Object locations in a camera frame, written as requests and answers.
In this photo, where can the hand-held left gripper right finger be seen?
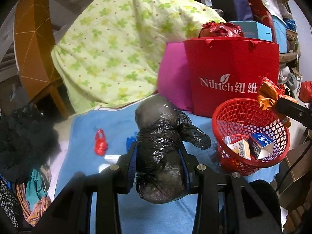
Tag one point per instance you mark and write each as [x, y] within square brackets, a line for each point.
[185, 169]

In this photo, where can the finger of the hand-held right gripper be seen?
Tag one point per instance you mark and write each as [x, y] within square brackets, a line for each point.
[292, 108]

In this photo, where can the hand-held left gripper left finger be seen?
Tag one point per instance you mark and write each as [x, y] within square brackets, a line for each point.
[132, 160]

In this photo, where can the blue plastic bag bundle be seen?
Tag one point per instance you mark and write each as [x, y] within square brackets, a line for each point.
[130, 142]

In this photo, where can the white purple medicine box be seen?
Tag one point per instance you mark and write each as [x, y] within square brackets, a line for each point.
[111, 159]

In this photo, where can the orange foil wrapper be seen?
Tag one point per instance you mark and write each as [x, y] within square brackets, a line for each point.
[268, 95]

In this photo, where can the black plastic bag bundle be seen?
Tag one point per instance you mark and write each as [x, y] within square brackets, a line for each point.
[158, 139]

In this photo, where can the small red plastic bag bundle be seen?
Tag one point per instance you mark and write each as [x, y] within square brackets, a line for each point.
[100, 146]

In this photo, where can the red plastic mesh basket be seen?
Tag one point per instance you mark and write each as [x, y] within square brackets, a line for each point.
[234, 167]

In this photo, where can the blue medicine box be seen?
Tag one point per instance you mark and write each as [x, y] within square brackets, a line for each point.
[258, 143]

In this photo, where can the orange white medicine box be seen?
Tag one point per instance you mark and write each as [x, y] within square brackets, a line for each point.
[241, 148]

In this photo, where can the blue blanket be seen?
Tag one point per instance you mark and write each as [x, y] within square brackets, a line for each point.
[117, 126]

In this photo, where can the pale bed sheet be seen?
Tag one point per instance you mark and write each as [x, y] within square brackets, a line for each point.
[61, 156]

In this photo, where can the blue storage box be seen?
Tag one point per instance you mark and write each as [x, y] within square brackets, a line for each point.
[279, 34]

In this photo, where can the red paper bag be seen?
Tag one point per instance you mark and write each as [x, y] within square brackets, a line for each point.
[219, 61]

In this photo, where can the light blue carton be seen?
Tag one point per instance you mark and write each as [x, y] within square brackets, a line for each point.
[253, 29]

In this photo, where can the magenta pillow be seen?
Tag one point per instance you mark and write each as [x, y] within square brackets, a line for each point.
[173, 78]

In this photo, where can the dark red box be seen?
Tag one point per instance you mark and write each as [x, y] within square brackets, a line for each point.
[260, 14]

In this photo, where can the teal cloth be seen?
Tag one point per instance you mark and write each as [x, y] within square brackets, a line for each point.
[34, 187]

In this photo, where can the pink yellow striped cloth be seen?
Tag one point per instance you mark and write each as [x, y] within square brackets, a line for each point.
[39, 209]

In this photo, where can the crumpled red plastic bag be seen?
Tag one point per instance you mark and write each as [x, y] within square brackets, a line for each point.
[219, 29]

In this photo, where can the black clothing pile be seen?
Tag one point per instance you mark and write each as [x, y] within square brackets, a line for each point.
[24, 136]

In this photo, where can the green clover print quilt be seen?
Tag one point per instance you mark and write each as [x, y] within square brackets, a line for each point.
[109, 41]

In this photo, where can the dark blue bag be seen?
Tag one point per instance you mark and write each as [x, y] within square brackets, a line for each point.
[231, 2]

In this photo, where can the black white dotted cloth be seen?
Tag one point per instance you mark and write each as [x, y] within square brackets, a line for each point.
[8, 204]

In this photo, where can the orange wooden cabinet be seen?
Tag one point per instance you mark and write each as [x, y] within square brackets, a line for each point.
[31, 41]

